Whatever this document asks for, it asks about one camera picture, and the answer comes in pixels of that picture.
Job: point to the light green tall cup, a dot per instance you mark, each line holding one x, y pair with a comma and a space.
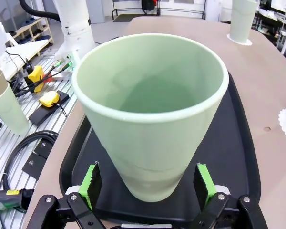
12, 112
147, 143
242, 21

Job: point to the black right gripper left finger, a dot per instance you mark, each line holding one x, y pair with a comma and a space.
90, 186

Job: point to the yellow emergency button box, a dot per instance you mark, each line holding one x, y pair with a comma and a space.
41, 115

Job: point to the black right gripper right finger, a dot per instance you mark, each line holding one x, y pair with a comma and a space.
203, 186

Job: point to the slotted aluminium base plate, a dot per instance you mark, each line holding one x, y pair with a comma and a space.
0, 148

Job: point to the black serving tray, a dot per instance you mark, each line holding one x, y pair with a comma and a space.
231, 155

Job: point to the yellow rounded switch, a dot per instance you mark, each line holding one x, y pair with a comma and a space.
49, 99

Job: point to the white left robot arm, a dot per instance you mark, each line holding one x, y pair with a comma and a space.
74, 23

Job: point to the white side table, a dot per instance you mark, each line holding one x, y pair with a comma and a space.
28, 48

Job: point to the yellow emergency stop box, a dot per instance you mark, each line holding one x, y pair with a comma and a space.
35, 76

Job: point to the black red backpack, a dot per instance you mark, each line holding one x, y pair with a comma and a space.
149, 4

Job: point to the wooden shoe shelf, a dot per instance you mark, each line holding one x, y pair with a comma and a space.
31, 28

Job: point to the small black mounting plate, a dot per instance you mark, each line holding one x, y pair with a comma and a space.
33, 165
44, 149

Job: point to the white plastic chair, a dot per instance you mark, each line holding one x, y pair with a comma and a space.
0, 35

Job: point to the metal rack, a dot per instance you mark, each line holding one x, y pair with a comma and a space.
283, 26

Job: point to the black metal frame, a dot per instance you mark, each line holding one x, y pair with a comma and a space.
176, 9

